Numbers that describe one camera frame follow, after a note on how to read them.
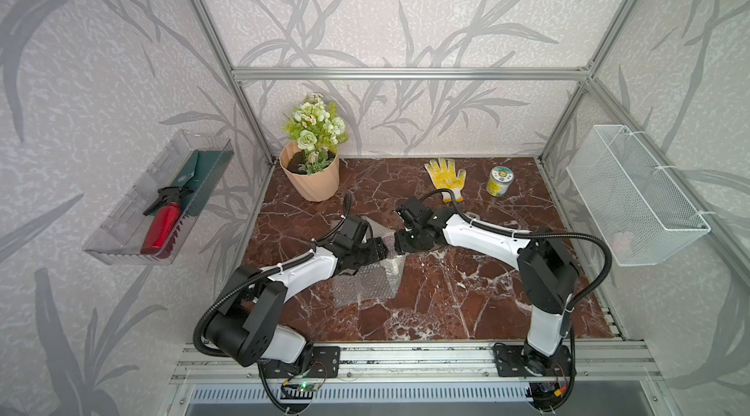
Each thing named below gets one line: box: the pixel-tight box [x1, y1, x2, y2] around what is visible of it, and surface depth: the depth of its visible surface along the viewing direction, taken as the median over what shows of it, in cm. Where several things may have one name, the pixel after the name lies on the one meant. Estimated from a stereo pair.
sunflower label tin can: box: [486, 166, 515, 199], surface depth 107 cm
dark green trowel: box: [170, 149, 236, 217], surface depth 72 cm
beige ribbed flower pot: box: [279, 140, 340, 203], surface depth 98 cm
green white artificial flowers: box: [283, 92, 349, 175], surface depth 93 cm
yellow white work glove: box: [423, 158, 466, 203], surface depth 118 cm
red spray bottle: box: [139, 186, 194, 259], surface depth 61 cm
